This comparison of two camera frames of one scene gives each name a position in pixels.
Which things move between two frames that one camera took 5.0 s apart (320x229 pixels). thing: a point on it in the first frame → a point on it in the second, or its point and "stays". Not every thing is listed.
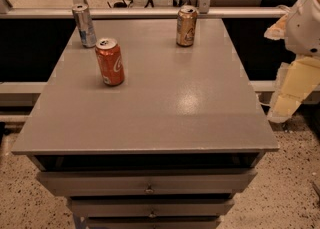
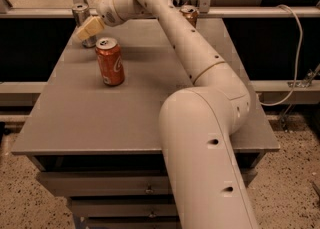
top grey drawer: [148, 182] stays
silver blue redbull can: [85, 25] stays
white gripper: [304, 29] → [106, 10]
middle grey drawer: [154, 207] stays
